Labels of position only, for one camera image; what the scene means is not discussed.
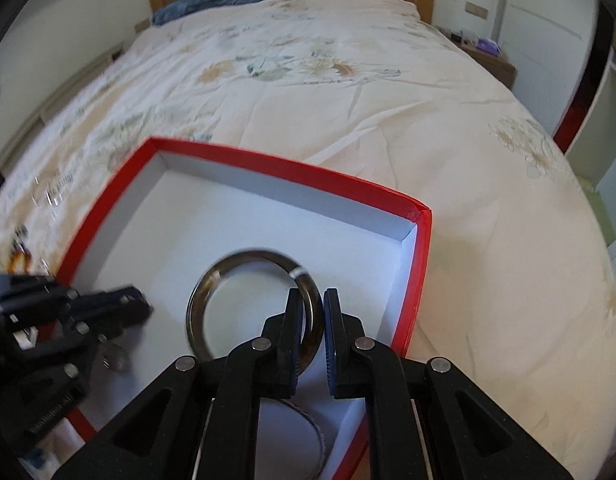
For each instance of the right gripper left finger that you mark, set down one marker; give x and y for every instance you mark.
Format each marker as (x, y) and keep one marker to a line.
(198, 420)

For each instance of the purple tissue box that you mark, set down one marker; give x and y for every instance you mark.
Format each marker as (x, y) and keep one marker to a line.
(488, 46)

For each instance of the thin silver bangle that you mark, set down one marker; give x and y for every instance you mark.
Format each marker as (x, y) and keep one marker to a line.
(290, 444)

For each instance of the wooden nightstand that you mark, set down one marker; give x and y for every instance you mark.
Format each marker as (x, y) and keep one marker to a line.
(498, 66)

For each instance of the white wardrobe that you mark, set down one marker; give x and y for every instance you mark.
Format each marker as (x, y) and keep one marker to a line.
(550, 43)

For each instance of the dark green bangle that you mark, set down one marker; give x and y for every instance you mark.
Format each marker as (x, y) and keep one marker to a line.
(239, 291)

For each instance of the white low cabinet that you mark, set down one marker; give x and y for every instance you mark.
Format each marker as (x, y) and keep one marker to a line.
(51, 106)

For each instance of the floral cream bed quilt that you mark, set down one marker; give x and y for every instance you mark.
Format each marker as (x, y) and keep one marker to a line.
(520, 290)

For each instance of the amber bangle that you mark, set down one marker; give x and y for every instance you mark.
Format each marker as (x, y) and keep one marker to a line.
(19, 263)

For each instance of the red jewelry box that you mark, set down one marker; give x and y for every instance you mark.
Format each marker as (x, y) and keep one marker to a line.
(180, 212)

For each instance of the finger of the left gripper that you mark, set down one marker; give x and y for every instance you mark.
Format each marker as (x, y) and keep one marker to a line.
(108, 320)
(114, 297)

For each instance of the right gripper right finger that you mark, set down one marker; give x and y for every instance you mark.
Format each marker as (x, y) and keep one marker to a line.
(427, 420)

